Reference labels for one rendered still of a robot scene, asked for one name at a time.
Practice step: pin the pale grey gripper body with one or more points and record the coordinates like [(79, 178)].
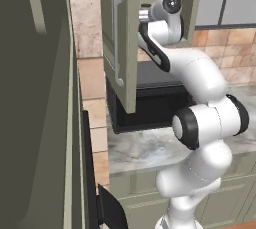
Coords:
[(144, 15)]

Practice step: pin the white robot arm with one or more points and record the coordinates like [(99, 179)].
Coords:
[(203, 76)]

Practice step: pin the olive green cabinet door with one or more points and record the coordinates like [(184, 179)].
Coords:
[(128, 39)]

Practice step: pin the grey framed window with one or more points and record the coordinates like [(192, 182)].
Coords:
[(240, 6)]

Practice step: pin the black microwave oven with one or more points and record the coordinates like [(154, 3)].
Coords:
[(150, 113)]

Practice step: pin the tall olive green fridge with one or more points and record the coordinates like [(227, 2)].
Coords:
[(33, 106)]

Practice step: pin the olive green base cabinets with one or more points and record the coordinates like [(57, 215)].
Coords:
[(140, 203)]

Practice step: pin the black curved panel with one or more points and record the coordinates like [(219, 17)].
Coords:
[(110, 209)]

